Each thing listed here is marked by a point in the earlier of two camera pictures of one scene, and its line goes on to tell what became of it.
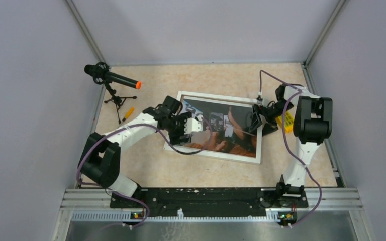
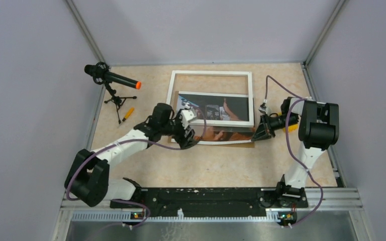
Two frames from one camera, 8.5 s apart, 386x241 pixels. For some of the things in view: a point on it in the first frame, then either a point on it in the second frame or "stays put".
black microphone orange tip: x=100 y=72 stays put
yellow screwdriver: x=128 y=113 stays put
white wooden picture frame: x=226 y=122 to x=206 y=123
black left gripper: x=174 y=137 stays put
